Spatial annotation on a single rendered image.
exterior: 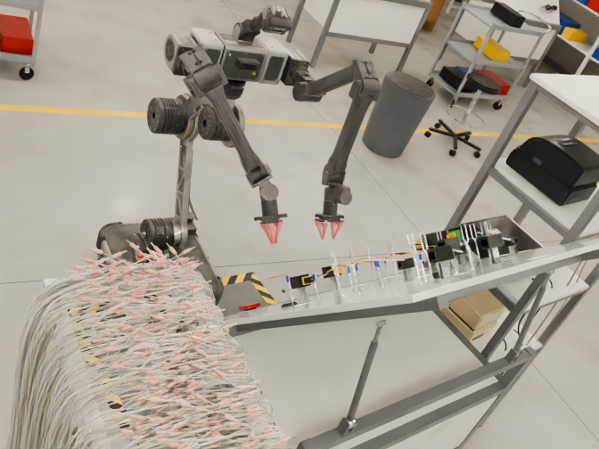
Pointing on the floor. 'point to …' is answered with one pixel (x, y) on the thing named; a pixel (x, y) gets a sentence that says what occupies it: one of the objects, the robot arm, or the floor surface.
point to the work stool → (468, 111)
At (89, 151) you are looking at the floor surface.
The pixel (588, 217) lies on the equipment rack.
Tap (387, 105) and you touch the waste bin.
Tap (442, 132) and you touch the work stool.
